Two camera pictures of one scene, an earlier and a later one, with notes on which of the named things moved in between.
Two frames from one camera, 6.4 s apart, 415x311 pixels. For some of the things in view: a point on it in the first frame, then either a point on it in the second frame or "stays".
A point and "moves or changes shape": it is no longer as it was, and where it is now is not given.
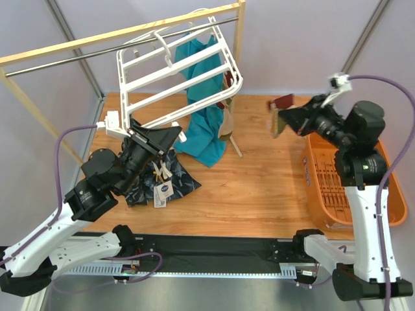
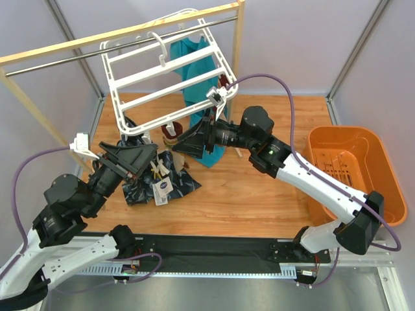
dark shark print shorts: [164, 179] stays
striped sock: [276, 124] to [169, 140]
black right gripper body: [308, 117] to [208, 135]
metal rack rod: [8, 74] stays
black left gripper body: [146, 142] to [116, 164]
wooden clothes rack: [8, 72] stays
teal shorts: [205, 140] moves or changes shape
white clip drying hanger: [175, 69] moves or changes shape
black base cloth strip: [177, 252] stays
